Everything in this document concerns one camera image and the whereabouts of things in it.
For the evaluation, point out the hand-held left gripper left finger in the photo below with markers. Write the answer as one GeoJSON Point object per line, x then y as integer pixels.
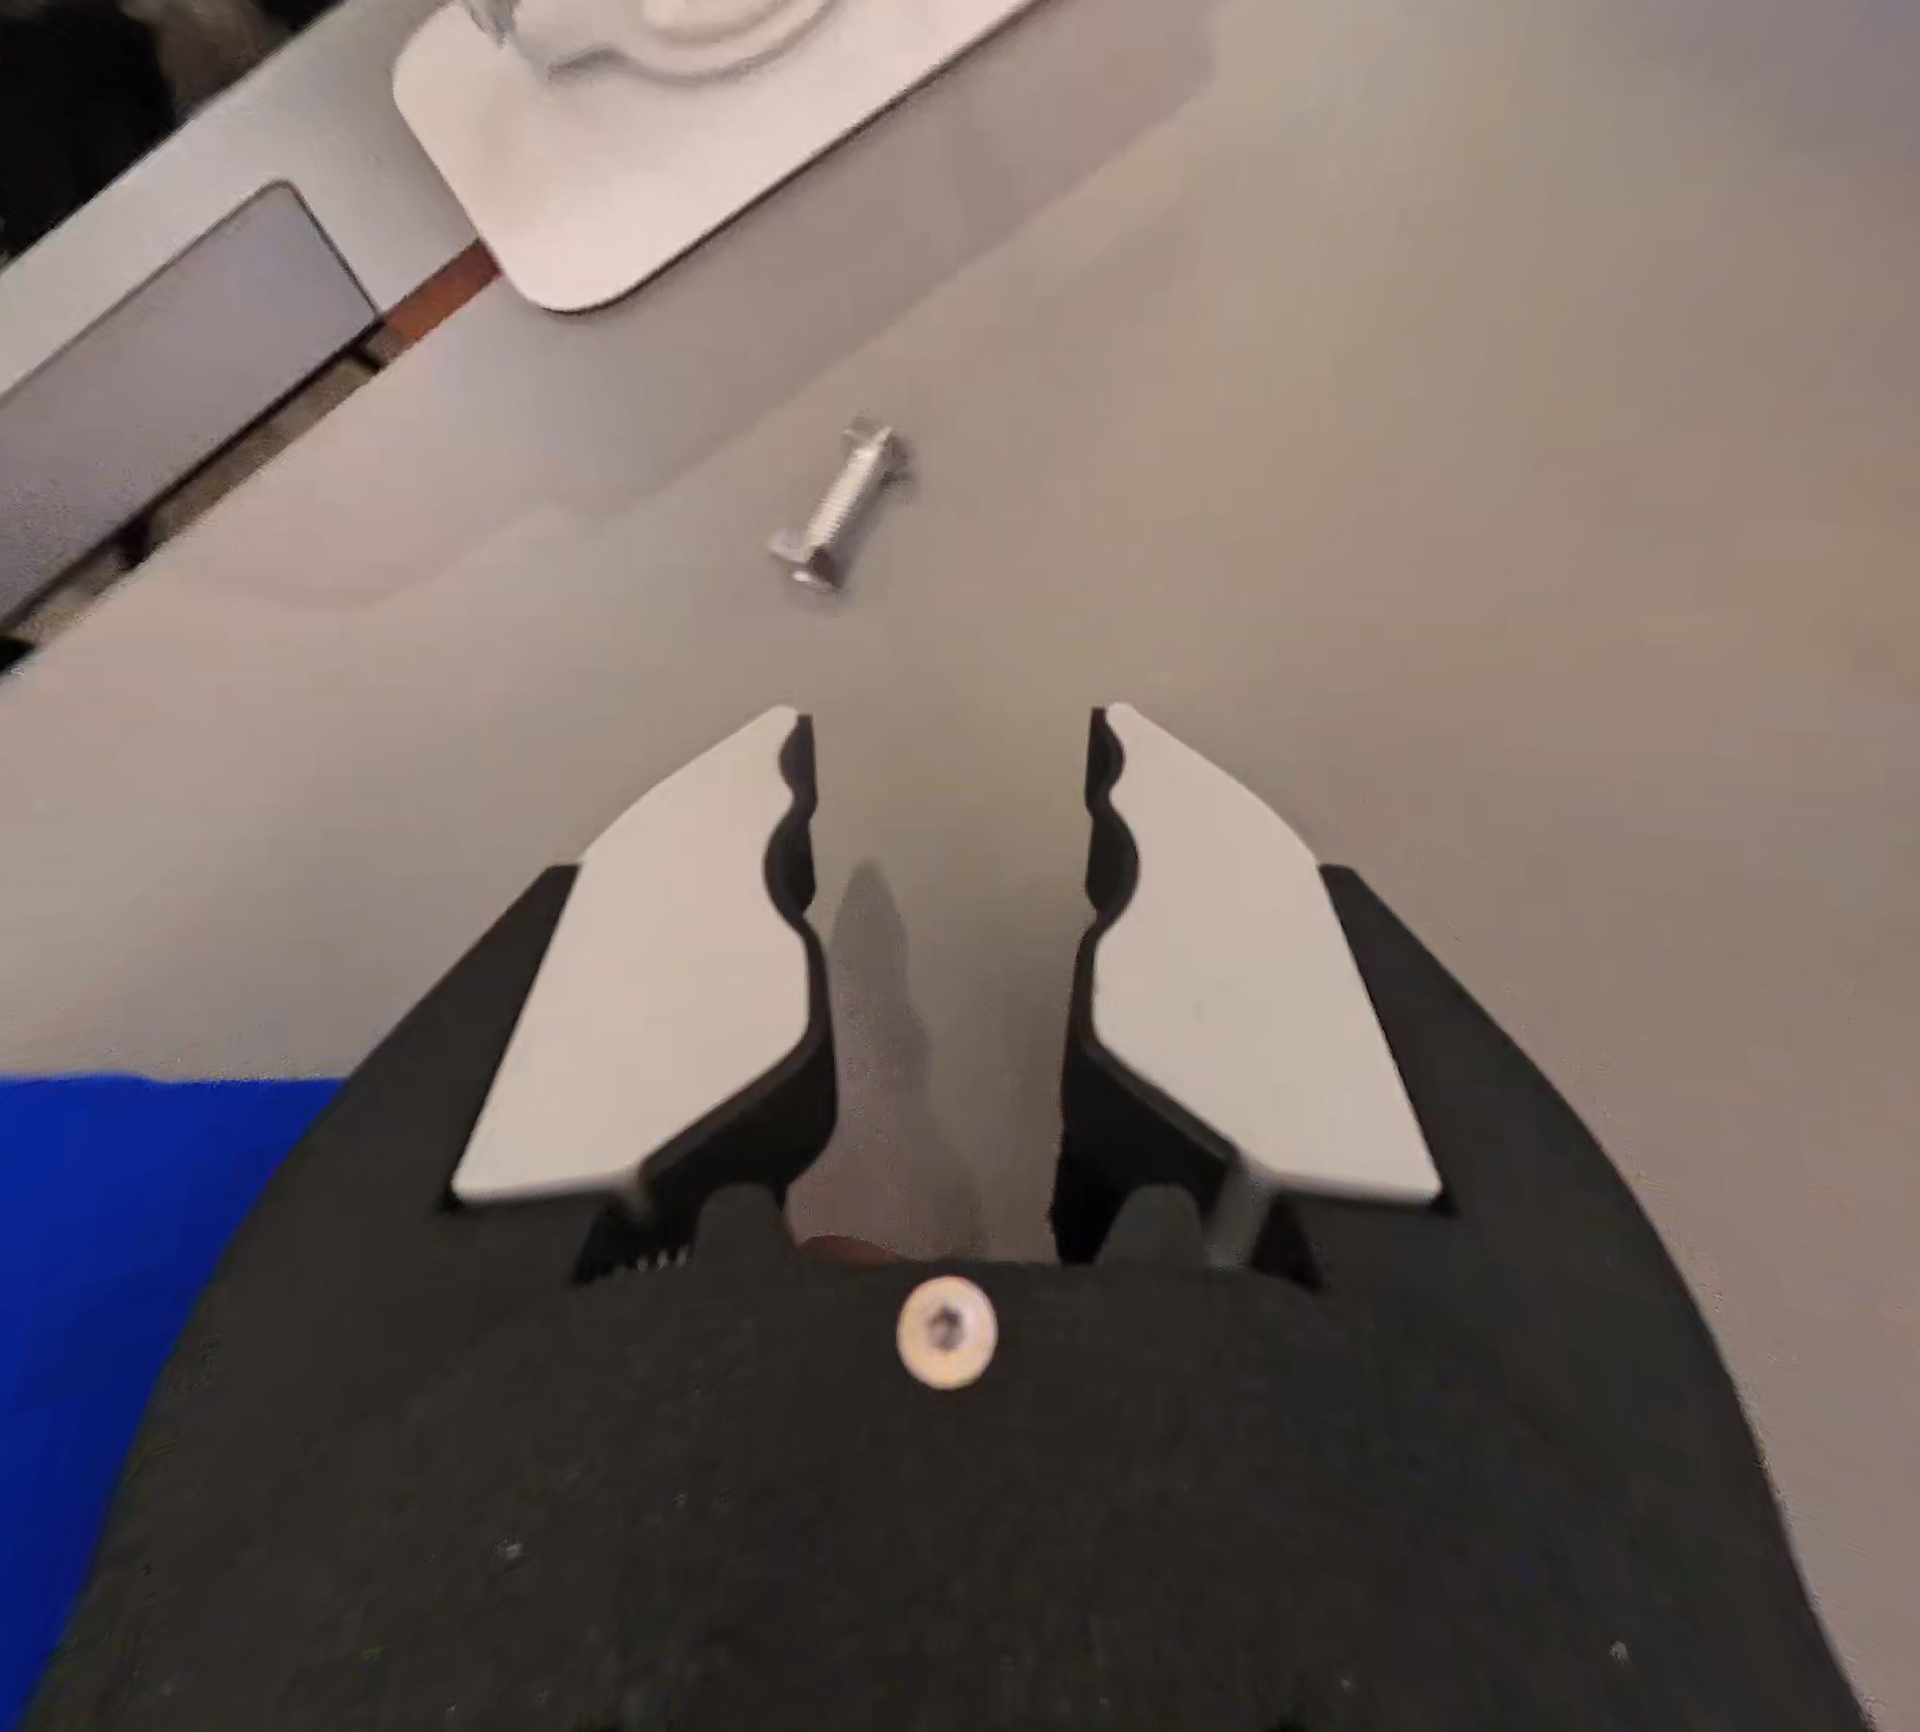
{"type": "Point", "coordinates": [661, 982]}

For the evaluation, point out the blue divided plastic bin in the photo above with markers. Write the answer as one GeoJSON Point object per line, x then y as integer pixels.
{"type": "Point", "coordinates": [120, 1312]}

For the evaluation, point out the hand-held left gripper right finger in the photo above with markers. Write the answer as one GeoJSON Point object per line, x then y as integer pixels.
{"type": "Point", "coordinates": [1245, 997]}

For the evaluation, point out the silver hex bolt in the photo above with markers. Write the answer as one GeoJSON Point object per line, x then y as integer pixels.
{"type": "Point", "coordinates": [837, 511]}

